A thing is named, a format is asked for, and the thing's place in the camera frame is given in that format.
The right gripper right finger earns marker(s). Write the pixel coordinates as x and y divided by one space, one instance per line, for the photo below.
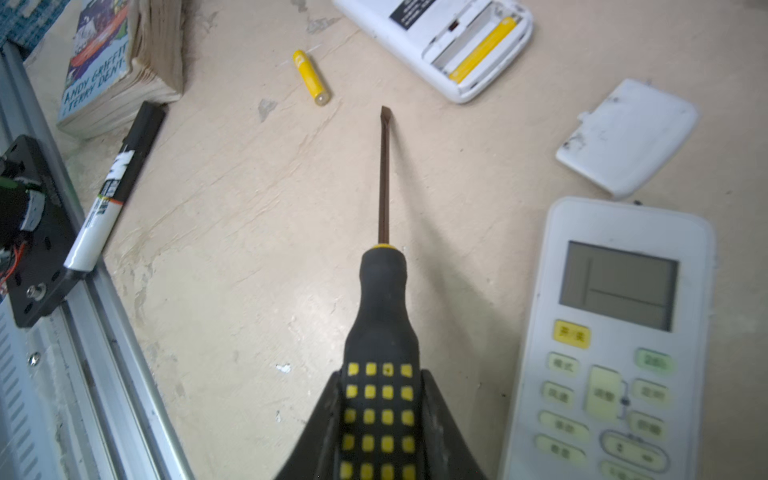
446 454

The white remote with green buttons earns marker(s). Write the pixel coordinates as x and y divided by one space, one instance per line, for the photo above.
611 373

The black yellow handled screwdriver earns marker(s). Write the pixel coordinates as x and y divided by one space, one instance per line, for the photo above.
381 392

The white remote with red buttons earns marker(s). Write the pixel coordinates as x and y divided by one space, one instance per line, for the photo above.
432 37

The white battery cover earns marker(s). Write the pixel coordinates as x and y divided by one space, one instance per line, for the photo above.
628 138

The colourful paperback book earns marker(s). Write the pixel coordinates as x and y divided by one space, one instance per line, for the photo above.
125 53

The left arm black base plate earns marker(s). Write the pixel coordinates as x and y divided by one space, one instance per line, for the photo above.
36 231

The black marker pen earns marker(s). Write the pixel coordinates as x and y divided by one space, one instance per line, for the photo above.
116 189

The yellow battery one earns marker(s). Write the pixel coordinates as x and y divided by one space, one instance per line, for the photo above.
311 78

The yellow battery two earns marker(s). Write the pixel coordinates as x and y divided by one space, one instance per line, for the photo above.
483 49

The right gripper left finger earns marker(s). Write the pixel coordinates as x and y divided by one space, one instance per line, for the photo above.
314 453

